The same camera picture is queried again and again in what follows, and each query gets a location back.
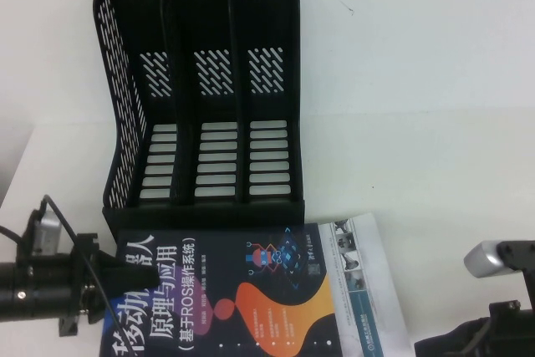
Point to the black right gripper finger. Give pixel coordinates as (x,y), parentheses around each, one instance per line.
(451,342)

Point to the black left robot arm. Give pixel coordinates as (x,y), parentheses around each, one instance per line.
(29,290)

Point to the black three-slot book stand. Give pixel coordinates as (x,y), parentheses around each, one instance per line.
(188,22)

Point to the white car suspension book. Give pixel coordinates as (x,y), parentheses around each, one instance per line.
(368,273)

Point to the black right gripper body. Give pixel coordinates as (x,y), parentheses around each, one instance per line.
(514,327)

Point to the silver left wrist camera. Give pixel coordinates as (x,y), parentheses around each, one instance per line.
(50,233)

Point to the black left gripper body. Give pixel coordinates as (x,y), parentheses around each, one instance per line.
(77,290)

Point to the black left camera bracket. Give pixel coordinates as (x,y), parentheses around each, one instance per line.
(27,244)

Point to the dark mobile robot book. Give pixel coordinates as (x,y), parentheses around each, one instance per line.
(234,290)

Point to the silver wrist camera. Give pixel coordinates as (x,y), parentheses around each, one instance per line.
(487,258)
(50,233)

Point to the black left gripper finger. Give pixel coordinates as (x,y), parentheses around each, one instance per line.
(129,273)

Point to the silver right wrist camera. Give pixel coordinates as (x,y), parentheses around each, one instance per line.
(487,258)

